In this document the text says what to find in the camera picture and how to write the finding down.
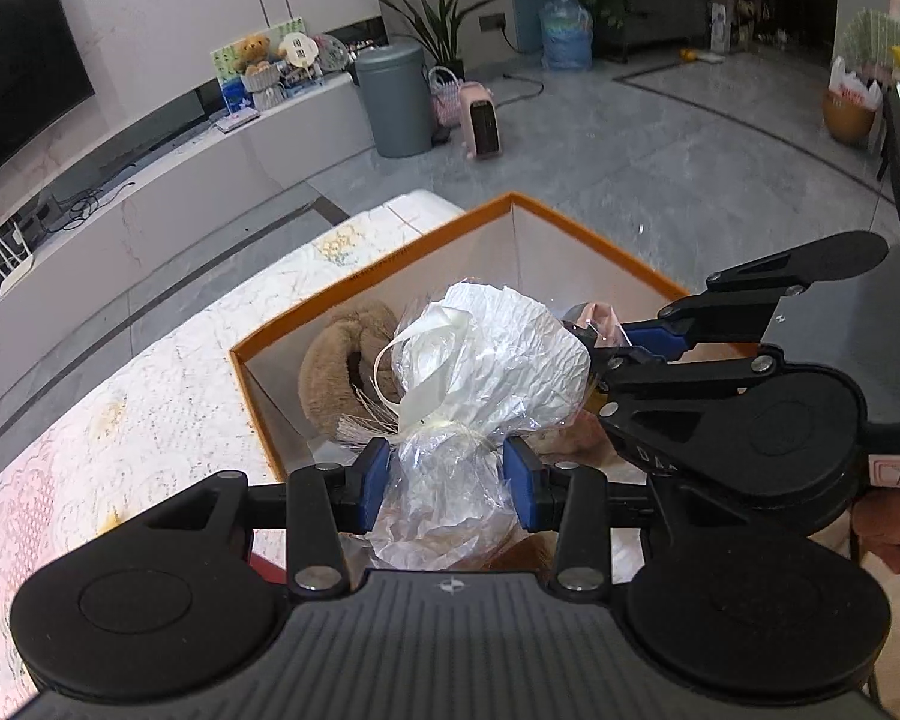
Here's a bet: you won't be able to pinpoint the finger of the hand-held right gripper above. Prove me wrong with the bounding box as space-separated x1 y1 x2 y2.
589 345 787 481
621 238 833 361

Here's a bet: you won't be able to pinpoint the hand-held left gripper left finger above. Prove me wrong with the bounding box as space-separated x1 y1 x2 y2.
101 436 392 595

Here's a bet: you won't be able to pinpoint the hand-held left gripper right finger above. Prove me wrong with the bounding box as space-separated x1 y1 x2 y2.
502 436 721 595

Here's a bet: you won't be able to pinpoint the pink soft item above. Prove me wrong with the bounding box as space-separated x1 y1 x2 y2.
562 300 625 350

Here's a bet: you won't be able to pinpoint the brown plush toy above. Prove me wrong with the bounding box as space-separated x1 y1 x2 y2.
298 298 402 443

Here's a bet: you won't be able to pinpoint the white paper bundle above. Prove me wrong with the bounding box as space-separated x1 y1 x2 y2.
337 279 593 572

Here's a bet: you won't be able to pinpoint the orange cardboard box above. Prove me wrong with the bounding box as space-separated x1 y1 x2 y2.
229 193 713 572

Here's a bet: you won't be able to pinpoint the person's right hand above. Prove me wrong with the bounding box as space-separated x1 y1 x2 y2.
853 495 900 575

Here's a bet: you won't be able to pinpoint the white pink patterned tablecloth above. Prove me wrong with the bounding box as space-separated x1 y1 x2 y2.
0 191 467 717

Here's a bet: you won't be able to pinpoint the pink space heater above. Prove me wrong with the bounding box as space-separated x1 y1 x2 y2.
457 81 500 163

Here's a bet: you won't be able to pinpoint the golden basin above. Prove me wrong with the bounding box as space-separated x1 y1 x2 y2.
823 88 875 146

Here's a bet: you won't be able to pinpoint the blue water jug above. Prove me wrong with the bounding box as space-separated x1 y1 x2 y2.
540 0 595 73

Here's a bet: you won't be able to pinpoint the white red plastic bag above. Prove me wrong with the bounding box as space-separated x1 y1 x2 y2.
829 56 886 112

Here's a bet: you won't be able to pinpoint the grey marble television cabinet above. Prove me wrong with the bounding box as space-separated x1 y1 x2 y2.
0 75 377 331

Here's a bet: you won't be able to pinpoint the grey trash bin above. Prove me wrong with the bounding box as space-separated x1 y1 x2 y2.
354 41 433 159

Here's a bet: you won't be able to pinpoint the tall leafy potted plant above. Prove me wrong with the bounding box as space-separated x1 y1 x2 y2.
358 0 497 80

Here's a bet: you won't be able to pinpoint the white router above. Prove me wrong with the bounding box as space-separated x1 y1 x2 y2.
0 216 35 275

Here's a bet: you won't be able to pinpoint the white round fan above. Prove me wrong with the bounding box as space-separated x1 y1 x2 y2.
279 31 318 69

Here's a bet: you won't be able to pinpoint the green picture board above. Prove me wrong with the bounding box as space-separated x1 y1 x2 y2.
210 15 305 110

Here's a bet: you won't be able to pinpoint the brown teddy bear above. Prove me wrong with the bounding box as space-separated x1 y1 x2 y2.
240 34 272 77

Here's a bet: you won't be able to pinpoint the black television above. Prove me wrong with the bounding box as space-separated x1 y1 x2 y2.
0 0 97 196

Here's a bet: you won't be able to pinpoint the black power cable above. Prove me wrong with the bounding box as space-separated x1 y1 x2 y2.
499 71 548 103

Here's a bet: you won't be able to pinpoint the black cables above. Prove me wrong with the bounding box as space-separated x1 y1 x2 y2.
37 180 137 230

